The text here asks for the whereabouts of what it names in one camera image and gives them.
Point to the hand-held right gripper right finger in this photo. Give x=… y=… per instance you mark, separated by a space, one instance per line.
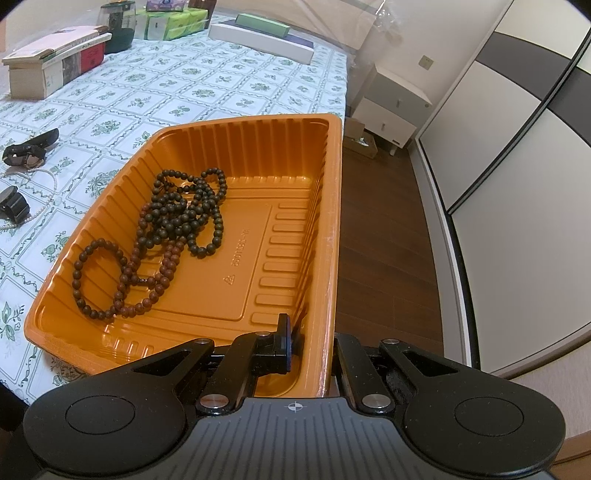
x=351 y=364

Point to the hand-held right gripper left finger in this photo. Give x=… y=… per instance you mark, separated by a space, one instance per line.
x=286 y=344

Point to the orange plastic tray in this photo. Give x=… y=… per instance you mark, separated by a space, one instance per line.
x=277 y=194

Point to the black smartwatch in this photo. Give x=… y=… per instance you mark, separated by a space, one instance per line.
x=13 y=205

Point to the small cardboard box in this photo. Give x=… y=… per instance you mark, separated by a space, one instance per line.
x=362 y=138

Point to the white and grey wardrobe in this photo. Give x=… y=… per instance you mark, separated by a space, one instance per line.
x=531 y=184

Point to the white nightstand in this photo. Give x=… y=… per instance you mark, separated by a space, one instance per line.
x=392 y=106

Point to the floral tablecloth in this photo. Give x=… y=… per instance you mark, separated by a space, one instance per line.
x=184 y=92

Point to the long white box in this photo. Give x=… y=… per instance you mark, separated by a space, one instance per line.
x=263 y=44

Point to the dark blue flat box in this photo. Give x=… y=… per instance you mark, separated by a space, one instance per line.
x=302 y=42

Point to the light green flat box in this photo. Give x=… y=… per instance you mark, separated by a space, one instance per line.
x=263 y=25

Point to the plastic wrapped beige headboard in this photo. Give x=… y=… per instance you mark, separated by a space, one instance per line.
x=300 y=14

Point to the green tissue box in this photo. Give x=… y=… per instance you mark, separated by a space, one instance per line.
x=178 y=24

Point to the brown box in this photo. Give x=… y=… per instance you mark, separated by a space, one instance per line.
x=203 y=8

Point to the beige printed cardboard box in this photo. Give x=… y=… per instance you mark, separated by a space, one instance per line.
x=60 y=71

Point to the dark glass jar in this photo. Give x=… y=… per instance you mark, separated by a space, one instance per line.
x=119 y=27

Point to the white tissue pack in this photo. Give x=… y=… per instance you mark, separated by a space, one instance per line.
x=165 y=4

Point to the flat beige cardboard box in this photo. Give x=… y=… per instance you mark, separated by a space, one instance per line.
x=51 y=44

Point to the wall switch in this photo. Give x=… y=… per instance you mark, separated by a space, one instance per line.
x=425 y=62

